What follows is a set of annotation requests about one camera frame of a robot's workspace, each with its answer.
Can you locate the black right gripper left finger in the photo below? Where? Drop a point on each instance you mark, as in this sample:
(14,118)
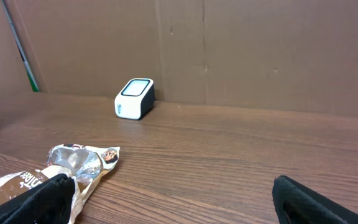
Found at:
(49,202)

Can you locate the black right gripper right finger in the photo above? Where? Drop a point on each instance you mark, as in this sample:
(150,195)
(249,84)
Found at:
(297,204)

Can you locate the dried mushroom plastic bag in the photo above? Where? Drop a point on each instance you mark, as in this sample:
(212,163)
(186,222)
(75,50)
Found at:
(86,165)

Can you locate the white barcode scanner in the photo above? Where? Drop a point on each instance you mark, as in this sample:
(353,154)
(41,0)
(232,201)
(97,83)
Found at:
(136,99)

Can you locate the white green pole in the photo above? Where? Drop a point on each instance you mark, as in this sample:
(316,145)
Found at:
(25,61)

